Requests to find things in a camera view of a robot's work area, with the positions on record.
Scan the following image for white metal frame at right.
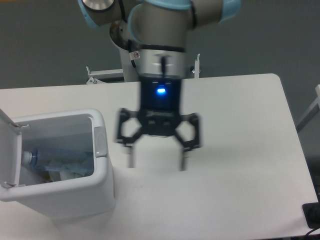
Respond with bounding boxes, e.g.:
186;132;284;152
295;84;320;133

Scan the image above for white plastic trash can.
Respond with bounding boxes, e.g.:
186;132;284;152
0;108;116;220

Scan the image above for white tissue in bin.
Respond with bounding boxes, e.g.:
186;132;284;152
48;159;94;182

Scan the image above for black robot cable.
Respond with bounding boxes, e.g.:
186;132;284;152
127;39;141;76

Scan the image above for black device at edge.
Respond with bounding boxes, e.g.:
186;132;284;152
302;202;320;229

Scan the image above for crushed clear plastic bottle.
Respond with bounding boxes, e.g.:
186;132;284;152
21;147;94;172

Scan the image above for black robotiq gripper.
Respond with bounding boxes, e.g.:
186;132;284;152
115;47;201;171

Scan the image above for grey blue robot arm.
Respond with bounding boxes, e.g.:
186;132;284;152
78;0;242;170

